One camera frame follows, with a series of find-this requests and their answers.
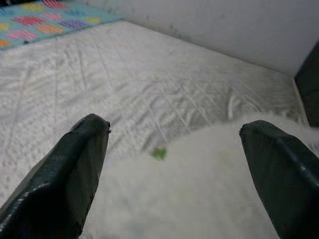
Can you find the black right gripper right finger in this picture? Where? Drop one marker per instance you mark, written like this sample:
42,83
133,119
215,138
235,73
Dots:
286,179

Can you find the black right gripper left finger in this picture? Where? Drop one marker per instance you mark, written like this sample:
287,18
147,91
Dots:
54,186

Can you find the white pillow with tree print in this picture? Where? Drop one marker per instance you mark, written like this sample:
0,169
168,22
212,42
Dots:
187,186

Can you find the black tufted headboard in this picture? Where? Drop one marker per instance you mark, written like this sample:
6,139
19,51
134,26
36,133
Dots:
310,94

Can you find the grey quilted mattress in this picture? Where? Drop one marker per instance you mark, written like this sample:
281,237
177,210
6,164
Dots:
99,74

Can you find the teal blanket with colourful patches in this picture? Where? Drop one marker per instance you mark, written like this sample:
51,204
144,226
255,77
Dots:
37,25

